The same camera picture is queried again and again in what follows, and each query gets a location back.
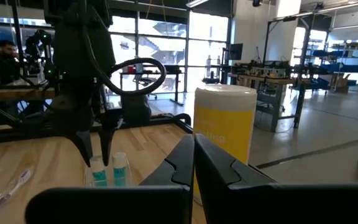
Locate cardboard box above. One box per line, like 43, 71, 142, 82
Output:
331, 73, 351, 93

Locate yellow-label wipes canister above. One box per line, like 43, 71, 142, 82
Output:
193, 83, 258, 206

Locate clear acrylic organizer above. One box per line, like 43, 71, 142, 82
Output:
84, 151, 133, 187

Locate blue storage bin shelves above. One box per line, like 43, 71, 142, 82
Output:
309, 40, 358, 91

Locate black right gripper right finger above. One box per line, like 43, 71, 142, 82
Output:
194, 133, 358, 224

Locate black desk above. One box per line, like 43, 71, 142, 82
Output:
119, 70, 185, 106

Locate person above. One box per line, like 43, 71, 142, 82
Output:
0, 39, 21, 86

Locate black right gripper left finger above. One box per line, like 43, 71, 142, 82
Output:
25, 134, 196, 224

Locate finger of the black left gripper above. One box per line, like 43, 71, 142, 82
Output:
65, 129, 93, 168
98, 127, 116, 167

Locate purple wrapped toothbrush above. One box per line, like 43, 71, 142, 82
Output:
0, 167, 33, 220

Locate small black monitor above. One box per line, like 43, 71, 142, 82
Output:
228, 43, 244, 60

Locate wooden workstation table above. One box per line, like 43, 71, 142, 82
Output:
0, 86, 55, 101

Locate wooden-top workbench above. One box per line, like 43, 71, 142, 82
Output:
228, 73, 307, 132

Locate blue mouthwash bottle white cap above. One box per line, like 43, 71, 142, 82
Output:
112, 151, 129, 187
90, 155, 108, 187

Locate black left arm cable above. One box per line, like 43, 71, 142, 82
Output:
81, 18, 167, 96

